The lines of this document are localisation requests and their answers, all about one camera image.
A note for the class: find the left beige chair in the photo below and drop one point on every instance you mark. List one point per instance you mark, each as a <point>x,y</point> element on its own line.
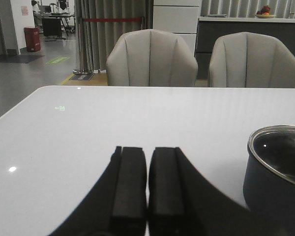
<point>151,58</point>

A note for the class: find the red barrier belt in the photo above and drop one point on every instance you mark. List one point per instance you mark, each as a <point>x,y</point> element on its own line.
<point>138,19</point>

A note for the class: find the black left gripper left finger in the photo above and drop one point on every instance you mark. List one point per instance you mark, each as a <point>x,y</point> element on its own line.
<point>116,205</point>

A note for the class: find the red trash bin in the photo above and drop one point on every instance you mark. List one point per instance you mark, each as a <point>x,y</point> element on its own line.
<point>32,39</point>

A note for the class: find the glass lid blue knob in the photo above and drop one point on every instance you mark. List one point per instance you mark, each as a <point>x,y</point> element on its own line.
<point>274,148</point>

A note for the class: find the dark blue saucepan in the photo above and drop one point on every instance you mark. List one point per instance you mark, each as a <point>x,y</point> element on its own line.
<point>267,193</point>

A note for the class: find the beige chair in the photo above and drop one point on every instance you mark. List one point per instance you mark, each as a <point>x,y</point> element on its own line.
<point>151,58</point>
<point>251,60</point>

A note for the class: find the white drawer cabinet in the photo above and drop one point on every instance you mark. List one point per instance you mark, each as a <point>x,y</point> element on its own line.
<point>179,17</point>

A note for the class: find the black desk background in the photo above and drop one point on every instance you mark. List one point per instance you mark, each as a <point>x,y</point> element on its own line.
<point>55,25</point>

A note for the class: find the fruit plate on counter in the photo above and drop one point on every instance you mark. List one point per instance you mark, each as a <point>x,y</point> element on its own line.
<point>264,13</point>

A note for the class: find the chrome stanchion post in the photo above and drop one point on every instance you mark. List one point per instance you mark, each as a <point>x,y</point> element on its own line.
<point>82,68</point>

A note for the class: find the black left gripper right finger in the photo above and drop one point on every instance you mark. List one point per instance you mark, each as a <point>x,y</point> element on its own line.
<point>183,202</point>

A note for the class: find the right beige chair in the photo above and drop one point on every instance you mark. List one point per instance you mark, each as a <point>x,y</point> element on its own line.
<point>251,60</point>

